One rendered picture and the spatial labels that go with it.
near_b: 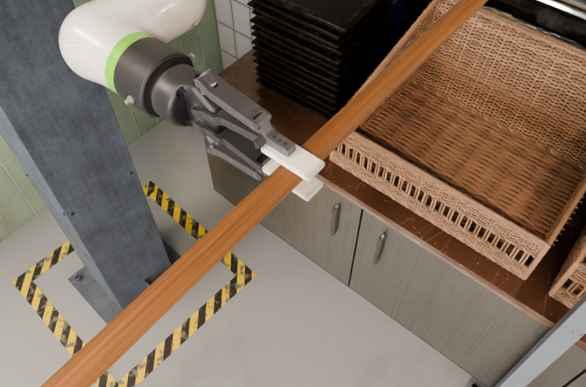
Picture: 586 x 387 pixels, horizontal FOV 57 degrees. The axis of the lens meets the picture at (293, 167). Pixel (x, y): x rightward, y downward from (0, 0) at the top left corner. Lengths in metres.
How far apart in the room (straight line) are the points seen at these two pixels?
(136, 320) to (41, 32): 0.69
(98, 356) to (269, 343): 1.29
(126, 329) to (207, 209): 1.54
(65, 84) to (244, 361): 1.02
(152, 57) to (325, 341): 1.28
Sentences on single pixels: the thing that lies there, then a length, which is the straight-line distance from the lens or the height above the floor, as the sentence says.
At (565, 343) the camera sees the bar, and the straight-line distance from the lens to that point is 1.25.
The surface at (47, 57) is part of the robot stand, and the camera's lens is 1.12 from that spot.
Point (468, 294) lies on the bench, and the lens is 1.39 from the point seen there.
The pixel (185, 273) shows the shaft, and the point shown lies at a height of 1.21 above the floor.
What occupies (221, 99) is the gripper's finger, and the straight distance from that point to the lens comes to 0.61.
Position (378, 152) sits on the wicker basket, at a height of 0.72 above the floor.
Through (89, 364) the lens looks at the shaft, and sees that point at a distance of 0.53.
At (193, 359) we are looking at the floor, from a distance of 1.80.
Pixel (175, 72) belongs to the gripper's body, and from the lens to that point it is 0.68.
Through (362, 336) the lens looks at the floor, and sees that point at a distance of 1.81.
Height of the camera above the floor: 1.68
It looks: 52 degrees down
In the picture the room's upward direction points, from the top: straight up
